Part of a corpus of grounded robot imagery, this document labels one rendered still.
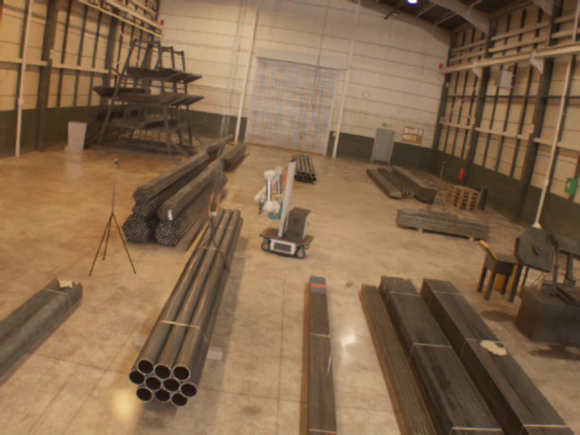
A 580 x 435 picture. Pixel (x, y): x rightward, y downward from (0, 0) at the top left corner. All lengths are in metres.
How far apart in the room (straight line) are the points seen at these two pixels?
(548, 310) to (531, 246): 1.00
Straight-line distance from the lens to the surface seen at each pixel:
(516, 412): 4.86
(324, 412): 4.69
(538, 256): 7.82
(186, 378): 4.40
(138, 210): 8.84
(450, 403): 4.85
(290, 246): 9.13
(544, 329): 7.98
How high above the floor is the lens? 2.86
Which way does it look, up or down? 12 degrees down
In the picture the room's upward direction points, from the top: 9 degrees clockwise
